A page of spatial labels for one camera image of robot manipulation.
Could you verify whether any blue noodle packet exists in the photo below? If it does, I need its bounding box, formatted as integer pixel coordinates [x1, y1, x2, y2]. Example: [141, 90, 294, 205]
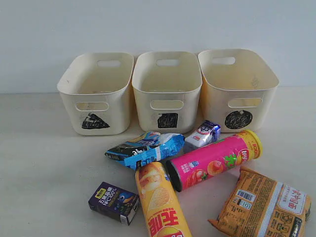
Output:
[105, 131, 185, 170]

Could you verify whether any white blue milk carton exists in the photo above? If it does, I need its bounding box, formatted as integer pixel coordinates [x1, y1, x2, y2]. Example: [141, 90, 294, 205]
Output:
[183, 120, 221, 153]

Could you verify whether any pink chips can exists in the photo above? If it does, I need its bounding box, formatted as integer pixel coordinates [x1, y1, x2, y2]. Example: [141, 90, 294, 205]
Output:
[165, 130, 263, 192]

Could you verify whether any purple juice carton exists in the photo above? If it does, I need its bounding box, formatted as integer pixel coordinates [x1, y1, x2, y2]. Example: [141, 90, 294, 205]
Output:
[88, 182, 140, 225]

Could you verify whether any yellow chips can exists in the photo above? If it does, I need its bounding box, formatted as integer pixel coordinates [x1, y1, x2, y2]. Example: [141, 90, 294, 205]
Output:
[135, 162, 192, 237]

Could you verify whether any orange noodle packet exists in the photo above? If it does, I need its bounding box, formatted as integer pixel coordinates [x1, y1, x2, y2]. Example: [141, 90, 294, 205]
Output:
[209, 166, 312, 237]

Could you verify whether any cream bin with square mark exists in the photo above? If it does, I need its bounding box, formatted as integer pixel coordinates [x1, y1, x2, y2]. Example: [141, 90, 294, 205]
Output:
[132, 51, 202, 133]

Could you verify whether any cream bin with triangle mark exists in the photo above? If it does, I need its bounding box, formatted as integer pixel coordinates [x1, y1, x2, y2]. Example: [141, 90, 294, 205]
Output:
[57, 52, 134, 136]

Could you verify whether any cream bin with circle mark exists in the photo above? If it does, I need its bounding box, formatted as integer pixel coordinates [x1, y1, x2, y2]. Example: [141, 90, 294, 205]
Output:
[197, 49, 279, 133]

